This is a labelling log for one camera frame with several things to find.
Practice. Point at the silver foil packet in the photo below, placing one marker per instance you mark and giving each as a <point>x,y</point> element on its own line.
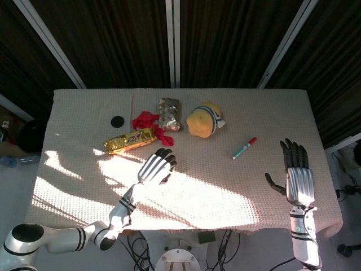
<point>168,115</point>

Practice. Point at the white robot torso base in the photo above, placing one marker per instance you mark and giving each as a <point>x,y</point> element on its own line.
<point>177,261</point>

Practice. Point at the dark green small box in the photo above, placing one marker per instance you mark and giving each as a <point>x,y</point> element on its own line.
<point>206,237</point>

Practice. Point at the yellow sponge in striped wrapper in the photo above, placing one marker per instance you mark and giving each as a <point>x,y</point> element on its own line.
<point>198,124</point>

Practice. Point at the clear plastic bottle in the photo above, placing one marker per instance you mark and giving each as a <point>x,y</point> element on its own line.
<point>21,161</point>

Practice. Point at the green marker with red cap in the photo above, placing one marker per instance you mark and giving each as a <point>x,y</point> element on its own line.
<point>243,149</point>

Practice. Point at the white metal frame post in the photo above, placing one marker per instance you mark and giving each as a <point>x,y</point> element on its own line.
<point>172,42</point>
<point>287,42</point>
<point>50,42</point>

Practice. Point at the red crumpled cloth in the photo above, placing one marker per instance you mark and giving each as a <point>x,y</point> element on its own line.
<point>144,118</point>

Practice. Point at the black stand foot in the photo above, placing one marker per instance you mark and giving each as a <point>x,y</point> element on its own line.
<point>347,249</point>

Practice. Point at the black bag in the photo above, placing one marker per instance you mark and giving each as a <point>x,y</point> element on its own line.
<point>31,135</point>

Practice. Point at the white metal frame bar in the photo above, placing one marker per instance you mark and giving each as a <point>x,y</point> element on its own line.
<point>15,107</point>
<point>342,146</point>

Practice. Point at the cream textured tablecloth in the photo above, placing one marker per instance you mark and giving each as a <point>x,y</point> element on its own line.
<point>214,194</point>

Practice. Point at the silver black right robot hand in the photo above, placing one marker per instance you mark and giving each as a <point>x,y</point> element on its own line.
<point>300,183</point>

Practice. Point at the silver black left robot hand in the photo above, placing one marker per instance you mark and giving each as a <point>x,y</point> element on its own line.
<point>153,168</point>

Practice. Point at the brown cardboard box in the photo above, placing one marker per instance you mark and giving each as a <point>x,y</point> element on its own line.
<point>8,132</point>

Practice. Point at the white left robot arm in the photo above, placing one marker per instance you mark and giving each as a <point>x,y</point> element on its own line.
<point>65,237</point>

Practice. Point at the dark pleated curtain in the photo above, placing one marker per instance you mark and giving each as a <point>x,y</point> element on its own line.
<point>121,42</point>

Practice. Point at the gold snack bar packet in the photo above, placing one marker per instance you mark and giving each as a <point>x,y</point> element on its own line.
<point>129,140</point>

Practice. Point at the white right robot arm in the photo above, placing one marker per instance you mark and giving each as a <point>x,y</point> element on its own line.
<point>305,245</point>

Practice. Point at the black round disc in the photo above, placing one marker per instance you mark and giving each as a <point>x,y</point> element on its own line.
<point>117,121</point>

